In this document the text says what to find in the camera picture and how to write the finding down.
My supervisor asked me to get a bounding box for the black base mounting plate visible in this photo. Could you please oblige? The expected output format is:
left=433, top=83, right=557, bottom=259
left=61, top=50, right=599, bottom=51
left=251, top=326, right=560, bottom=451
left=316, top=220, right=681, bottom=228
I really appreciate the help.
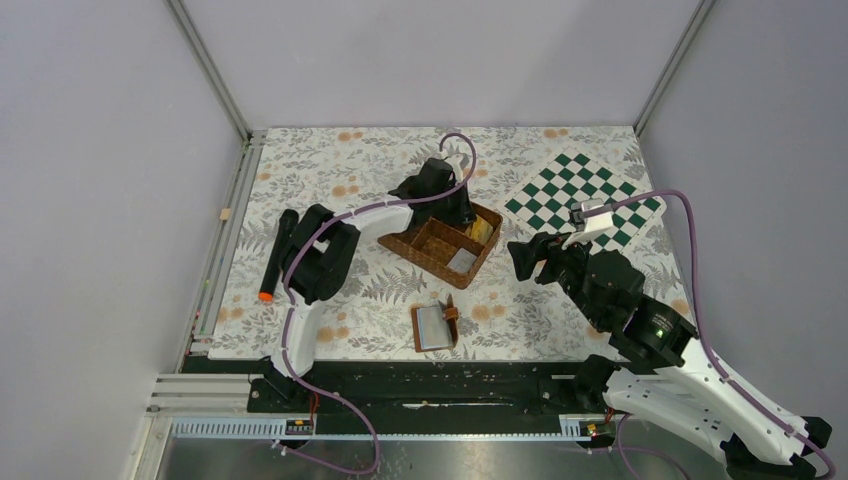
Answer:
left=247, top=360, right=608, bottom=435

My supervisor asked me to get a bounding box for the grey card in basket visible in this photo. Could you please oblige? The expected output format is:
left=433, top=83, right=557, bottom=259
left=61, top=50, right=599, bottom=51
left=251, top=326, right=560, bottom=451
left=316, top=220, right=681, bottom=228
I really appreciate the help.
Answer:
left=447, top=248, right=478, bottom=275

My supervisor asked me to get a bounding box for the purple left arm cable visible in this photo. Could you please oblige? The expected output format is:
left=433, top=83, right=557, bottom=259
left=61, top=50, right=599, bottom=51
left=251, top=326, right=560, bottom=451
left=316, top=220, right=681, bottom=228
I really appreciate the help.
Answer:
left=280, top=132, right=478, bottom=477

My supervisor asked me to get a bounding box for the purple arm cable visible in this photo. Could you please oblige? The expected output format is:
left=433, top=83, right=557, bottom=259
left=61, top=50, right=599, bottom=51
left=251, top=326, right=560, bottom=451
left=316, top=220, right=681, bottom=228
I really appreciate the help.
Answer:
left=570, top=189, right=837, bottom=480
left=280, top=132, right=478, bottom=477

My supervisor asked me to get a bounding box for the green white chessboard mat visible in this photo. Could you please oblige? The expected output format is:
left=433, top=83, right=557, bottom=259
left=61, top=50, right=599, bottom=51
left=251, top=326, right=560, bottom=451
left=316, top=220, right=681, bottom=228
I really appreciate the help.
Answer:
left=498, top=148, right=666, bottom=254

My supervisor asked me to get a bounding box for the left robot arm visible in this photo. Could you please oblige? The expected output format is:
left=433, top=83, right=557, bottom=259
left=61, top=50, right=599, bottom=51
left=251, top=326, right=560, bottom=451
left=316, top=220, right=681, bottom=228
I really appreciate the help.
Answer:
left=259, top=155, right=476, bottom=378

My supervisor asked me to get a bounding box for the floral patterned table mat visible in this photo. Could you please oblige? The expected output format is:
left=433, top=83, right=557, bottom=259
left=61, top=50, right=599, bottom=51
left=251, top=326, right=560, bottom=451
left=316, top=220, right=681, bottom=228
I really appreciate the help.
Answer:
left=208, top=126, right=651, bottom=362

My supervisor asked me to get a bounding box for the brown woven divided basket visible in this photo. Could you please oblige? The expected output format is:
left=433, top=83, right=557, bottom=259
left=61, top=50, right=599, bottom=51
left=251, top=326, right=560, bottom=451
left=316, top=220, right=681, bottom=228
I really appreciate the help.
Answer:
left=378, top=203, right=503, bottom=290

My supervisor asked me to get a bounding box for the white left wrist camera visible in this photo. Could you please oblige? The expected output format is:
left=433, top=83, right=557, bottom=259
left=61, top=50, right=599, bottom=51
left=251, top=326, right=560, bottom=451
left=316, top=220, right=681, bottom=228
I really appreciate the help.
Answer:
left=444, top=153, right=471, bottom=183

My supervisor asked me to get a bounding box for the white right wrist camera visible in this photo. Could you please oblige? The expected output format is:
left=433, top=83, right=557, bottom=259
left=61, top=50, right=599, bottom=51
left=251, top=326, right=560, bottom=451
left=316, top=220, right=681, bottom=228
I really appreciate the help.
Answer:
left=563, top=199, right=614, bottom=253

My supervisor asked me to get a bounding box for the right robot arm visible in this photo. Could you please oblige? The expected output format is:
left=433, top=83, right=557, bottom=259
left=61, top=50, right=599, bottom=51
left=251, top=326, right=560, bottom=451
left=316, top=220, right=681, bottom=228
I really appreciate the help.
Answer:
left=507, top=233, right=832, bottom=479

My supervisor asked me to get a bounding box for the yellow block in basket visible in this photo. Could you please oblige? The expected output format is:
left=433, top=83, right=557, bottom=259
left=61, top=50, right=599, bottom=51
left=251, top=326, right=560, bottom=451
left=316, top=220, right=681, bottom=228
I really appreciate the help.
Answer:
left=465, top=216, right=494, bottom=245

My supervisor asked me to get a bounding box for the black microphone orange end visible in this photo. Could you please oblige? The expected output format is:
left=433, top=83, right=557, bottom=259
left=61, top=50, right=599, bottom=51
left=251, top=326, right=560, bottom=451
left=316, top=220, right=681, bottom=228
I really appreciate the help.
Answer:
left=258, top=209, right=299, bottom=303

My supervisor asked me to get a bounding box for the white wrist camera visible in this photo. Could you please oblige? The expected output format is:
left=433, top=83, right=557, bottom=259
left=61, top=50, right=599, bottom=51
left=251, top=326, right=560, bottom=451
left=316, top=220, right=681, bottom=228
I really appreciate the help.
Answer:
left=563, top=199, right=614, bottom=253
left=444, top=153, right=471, bottom=183

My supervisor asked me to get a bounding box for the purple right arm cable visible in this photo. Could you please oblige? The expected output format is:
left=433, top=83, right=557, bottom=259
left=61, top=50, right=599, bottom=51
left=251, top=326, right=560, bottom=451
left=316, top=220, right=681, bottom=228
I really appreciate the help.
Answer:
left=570, top=189, right=837, bottom=480

